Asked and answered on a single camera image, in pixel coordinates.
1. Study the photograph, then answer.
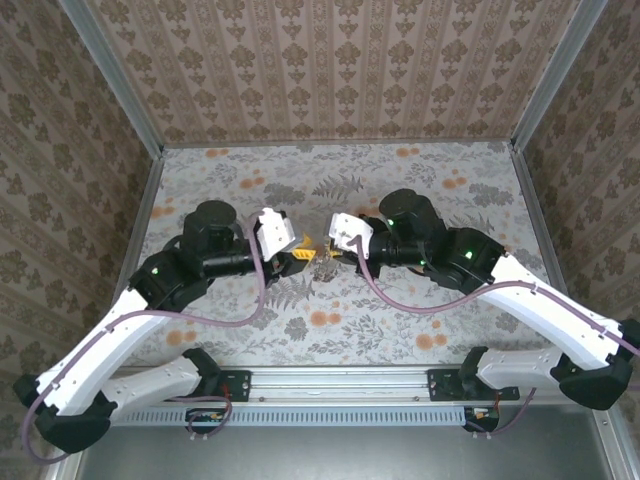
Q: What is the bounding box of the small clear object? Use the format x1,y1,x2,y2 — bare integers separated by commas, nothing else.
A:
314,259,341,282

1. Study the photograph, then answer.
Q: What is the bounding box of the white floral tablecloth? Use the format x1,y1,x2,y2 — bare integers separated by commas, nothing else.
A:
144,142,556,369

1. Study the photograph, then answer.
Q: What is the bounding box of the black connector box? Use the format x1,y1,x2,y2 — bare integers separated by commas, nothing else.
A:
185,405,232,435
462,403,502,432

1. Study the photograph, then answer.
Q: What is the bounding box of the grey metal base panel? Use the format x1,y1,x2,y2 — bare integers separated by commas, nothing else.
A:
74,404,619,480

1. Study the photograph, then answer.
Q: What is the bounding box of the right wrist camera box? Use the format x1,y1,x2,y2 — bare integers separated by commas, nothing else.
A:
327,212,375,260

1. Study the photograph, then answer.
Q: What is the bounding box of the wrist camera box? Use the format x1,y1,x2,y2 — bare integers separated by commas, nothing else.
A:
249,206,305,262
327,212,375,260

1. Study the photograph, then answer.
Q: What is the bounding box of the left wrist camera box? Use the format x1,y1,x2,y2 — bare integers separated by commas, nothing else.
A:
249,206,305,262

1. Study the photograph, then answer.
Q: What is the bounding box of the aluminium side frame rail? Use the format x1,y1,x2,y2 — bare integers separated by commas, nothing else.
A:
115,153,164,304
509,142,570,299

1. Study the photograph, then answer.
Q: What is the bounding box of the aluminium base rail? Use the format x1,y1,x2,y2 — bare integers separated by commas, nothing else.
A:
114,366,551,407

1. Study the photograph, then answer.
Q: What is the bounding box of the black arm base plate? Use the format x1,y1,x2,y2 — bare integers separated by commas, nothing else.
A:
218,368,252,402
426,367,522,404

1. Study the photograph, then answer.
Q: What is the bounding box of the grey slotted cable duct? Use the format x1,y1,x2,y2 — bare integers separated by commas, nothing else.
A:
113,403,474,429

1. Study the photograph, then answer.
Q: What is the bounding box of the aluminium frame post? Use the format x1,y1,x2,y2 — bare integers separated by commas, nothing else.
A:
509,0,609,151
58,0,166,157

